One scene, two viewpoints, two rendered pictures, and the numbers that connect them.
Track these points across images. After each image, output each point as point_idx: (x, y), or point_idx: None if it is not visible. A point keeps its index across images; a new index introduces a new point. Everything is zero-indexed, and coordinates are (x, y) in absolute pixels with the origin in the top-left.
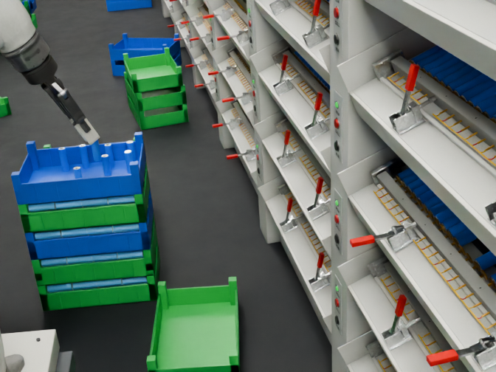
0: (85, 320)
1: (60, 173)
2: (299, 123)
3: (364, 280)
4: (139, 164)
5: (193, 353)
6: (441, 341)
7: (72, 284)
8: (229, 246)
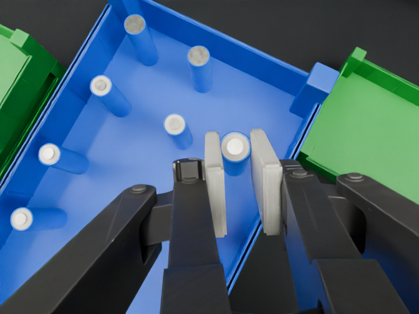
0: (255, 265)
1: (67, 240)
2: None
3: None
4: (269, 58)
5: (414, 167)
6: None
7: None
8: (210, 10)
